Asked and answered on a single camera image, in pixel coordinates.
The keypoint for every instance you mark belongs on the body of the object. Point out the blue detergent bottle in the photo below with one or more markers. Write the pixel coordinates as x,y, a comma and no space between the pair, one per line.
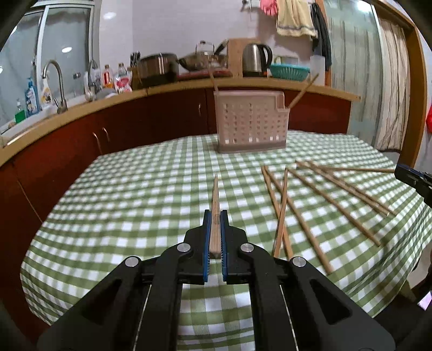
32,99

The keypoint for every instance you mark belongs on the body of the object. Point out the steel wok with lid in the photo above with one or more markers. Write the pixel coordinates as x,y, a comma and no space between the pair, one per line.
202,60

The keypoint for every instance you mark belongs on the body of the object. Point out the green checked tablecloth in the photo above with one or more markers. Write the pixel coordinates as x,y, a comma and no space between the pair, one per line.
135,202

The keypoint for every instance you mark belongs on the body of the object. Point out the white plastic bottle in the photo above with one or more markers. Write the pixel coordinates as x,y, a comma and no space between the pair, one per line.
98,79

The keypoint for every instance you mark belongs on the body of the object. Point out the dark hanging cloth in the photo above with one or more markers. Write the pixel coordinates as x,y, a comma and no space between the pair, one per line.
322,33

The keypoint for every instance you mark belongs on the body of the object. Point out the pink perforated utensil basket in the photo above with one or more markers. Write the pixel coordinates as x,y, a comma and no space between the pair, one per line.
249,121

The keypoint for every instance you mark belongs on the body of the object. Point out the steel rice cooker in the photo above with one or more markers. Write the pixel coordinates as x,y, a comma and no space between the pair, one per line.
158,69

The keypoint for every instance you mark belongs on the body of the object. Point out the striped curtain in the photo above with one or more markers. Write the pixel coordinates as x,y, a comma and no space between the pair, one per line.
393,84

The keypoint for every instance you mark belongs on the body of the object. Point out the white spray bottle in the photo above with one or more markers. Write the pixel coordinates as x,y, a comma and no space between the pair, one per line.
46,92

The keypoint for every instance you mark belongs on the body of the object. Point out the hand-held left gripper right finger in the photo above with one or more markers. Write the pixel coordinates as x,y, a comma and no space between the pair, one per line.
224,243

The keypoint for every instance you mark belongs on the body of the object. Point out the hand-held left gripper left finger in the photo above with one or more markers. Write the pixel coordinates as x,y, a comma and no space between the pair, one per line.
206,243

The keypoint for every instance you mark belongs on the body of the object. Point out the steel curved faucet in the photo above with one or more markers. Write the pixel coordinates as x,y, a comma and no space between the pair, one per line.
62,91

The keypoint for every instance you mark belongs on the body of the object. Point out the slim wooden chopstick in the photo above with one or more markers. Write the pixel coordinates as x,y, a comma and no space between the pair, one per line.
354,168
303,91
215,202
212,81

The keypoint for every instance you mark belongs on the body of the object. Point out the set of wooden chopsticks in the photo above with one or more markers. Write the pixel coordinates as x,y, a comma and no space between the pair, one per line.
281,209

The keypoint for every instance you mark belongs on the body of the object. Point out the translucent white container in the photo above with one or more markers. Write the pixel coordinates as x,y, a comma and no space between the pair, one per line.
317,71

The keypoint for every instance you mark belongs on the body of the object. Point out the red and white packet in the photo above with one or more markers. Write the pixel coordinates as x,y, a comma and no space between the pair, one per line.
123,85

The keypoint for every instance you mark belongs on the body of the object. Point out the small green jar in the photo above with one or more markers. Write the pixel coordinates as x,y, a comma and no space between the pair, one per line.
20,114

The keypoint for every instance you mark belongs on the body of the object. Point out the pink rubber gloves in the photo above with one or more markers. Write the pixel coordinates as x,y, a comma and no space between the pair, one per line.
269,6

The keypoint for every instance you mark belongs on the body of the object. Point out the red label oil bottle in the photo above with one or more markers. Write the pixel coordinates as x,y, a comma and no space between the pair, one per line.
107,77

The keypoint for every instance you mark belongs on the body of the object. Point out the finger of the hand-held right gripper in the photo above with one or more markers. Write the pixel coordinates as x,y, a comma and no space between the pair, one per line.
423,189
413,170

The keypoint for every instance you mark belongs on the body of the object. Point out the red induction cooker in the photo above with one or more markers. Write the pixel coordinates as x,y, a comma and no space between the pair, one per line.
202,74

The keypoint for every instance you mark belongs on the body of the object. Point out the teal plastic colander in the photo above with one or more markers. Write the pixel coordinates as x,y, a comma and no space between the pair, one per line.
289,72

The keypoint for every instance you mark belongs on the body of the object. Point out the beige kitchen countertop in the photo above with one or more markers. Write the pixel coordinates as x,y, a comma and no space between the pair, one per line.
236,81

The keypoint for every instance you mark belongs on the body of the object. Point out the clear bottle green label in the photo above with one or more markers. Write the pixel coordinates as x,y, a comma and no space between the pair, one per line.
122,71

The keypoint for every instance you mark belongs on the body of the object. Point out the wooden cutting board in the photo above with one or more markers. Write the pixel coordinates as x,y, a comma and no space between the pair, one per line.
236,54

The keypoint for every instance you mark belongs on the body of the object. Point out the glass door wooden frame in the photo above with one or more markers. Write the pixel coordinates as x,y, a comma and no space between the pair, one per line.
354,50

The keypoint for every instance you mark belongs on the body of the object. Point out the sliding kitchen window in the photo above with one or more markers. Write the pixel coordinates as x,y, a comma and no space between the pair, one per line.
60,40

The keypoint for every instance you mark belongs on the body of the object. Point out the yellow hanging towel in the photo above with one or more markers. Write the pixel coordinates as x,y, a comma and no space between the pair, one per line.
295,17

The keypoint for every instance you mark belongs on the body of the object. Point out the steel electric kettle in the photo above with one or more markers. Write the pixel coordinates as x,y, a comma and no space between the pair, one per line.
254,60

